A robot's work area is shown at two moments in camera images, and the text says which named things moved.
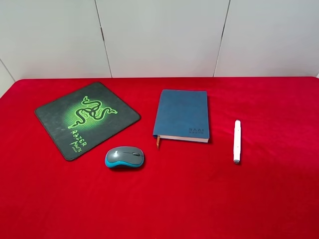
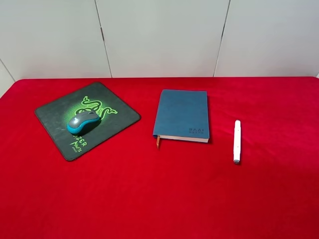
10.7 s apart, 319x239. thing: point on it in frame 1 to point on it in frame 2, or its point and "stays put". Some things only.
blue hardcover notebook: [182, 114] stays put
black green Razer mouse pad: [80, 119] stays put
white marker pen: [237, 141] stays put
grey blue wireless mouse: [131, 156] to [83, 122]
